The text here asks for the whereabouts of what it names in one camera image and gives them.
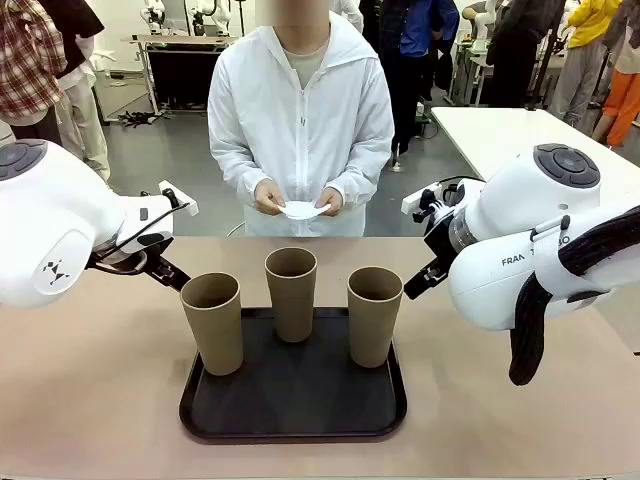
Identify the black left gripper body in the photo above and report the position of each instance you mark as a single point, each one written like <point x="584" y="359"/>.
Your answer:
<point x="145" y="255"/>

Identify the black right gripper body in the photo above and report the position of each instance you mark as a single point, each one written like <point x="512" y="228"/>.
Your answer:
<point x="441" y="237"/>

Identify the tall brown paper cup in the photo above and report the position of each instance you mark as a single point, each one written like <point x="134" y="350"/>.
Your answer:
<point x="374" y="325"/>
<point x="212" y="325"/>
<point x="291" y="300"/>

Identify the white paper doily coaster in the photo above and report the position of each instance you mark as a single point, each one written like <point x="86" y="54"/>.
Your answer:
<point x="302" y="211"/>

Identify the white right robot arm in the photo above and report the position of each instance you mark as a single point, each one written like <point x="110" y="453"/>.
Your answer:
<point x="505" y="215"/>

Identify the white sleeved left forearm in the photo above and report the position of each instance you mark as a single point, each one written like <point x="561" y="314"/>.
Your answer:
<point x="365" y="175"/>

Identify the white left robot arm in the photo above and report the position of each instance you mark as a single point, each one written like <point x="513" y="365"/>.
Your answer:
<point x="50" y="225"/>

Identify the white sleeved right forearm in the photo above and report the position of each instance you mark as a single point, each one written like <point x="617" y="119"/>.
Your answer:
<point x="232" y="170"/>

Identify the person's left hand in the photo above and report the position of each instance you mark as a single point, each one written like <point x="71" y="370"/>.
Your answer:
<point x="332" y="201"/>

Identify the person's right hand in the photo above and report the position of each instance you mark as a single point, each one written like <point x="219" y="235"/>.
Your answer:
<point x="267" y="197"/>

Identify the white background table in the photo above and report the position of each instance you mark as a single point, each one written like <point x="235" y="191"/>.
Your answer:
<point x="475" y="132"/>

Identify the person in beige trousers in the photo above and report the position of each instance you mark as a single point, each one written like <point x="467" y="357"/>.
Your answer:
<point x="82" y="100"/>

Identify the black plastic serving tray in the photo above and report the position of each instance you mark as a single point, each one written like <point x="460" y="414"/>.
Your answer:
<point x="295" y="400"/>

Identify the person in white jacket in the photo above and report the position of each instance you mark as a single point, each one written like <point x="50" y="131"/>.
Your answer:
<point x="300" y="125"/>

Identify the background workbench with black panel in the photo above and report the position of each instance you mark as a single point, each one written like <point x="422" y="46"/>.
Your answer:
<point x="180" y="70"/>

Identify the black stand pole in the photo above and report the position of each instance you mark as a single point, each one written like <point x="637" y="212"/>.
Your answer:
<point x="542" y="65"/>

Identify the person in black coat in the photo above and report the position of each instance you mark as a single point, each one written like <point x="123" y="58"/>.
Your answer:
<point x="515" y="50"/>

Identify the person in blue jacket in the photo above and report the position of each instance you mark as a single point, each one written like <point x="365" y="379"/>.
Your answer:
<point x="420" y="30"/>

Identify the person in orange trousers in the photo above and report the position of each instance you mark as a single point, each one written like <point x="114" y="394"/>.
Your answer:
<point x="620" y="100"/>

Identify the person in yellow top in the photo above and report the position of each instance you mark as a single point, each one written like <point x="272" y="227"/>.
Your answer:
<point x="582" y="60"/>

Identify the person in plaid shirt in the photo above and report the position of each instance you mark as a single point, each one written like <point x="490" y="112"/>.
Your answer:
<point x="25" y="60"/>

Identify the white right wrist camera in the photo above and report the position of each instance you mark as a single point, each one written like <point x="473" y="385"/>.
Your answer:
<point x="417" y="199"/>

